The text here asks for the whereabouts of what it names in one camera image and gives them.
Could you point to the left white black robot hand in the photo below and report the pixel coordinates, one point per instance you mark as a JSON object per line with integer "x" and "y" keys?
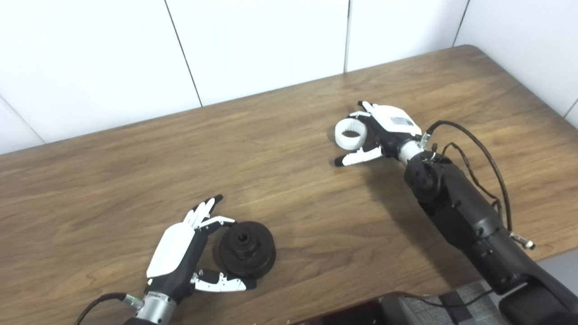
{"x": 174, "y": 250}

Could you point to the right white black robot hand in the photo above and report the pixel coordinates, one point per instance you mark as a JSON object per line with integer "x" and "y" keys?
{"x": 393, "y": 119}

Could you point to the round black plastic part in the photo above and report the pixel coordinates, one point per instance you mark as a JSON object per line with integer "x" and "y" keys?
{"x": 253, "y": 262}

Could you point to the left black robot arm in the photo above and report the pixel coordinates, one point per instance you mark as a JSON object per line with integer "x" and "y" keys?
{"x": 156, "y": 309}

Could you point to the black robot torso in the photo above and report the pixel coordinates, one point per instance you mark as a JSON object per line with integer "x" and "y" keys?
{"x": 352, "y": 316}

